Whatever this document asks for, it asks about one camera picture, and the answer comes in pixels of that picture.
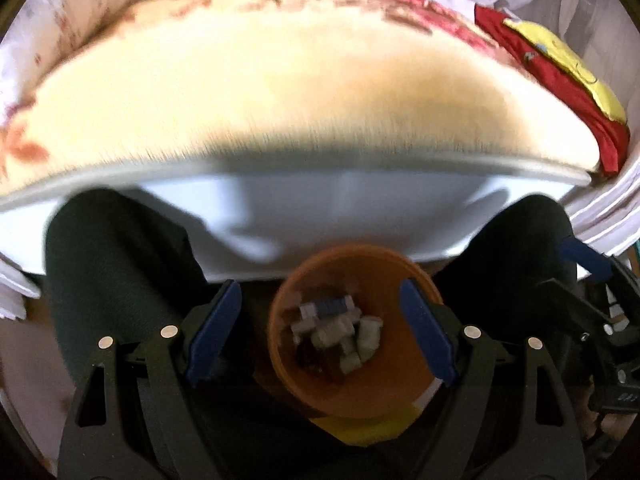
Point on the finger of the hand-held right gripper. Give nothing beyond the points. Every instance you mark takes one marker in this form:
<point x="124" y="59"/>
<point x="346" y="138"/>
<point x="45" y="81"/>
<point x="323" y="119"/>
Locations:
<point x="585" y="255"/>

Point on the yellow flower-pattern blanket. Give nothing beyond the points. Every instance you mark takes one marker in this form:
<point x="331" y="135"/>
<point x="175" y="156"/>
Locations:
<point x="300" y="85"/>

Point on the person's leg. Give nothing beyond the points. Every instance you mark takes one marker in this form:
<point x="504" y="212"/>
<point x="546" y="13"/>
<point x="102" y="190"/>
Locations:
<point x="515" y="260"/>
<point x="115" y="260"/>

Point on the orange bucket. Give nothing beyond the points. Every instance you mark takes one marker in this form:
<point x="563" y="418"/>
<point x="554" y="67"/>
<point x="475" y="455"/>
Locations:
<point x="360" y="395"/>

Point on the purple block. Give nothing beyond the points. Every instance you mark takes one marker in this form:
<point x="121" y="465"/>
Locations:
<point x="331" y="307"/>

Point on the white pleated cloth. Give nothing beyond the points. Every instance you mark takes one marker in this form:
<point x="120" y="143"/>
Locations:
<point x="615" y="200"/>

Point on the red cushion with yellow print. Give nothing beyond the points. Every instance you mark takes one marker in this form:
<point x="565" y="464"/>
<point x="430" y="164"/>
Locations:
<point x="550" y="80"/>

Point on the yellow plastic piece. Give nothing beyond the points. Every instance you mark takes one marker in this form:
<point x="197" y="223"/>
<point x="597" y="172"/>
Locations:
<point x="365" y="430"/>

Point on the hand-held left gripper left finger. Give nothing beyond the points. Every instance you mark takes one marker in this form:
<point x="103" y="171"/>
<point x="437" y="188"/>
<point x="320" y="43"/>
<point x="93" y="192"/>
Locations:
<point x="215" y="330"/>

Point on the heap of small white containers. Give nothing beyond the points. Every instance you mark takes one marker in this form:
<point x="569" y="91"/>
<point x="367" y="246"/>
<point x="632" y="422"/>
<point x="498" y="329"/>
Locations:
<point x="335" y="335"/>

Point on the person's right leg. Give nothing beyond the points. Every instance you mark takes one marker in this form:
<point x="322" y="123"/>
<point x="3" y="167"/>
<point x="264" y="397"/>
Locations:
<point x="515" y="260"/>

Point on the person's left leg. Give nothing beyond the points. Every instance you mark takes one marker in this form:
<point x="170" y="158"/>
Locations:
<point x="115" y="260"/>

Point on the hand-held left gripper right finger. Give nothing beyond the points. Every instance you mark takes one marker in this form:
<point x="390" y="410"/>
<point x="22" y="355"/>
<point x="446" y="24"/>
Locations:
<point x="430" y="330"/>

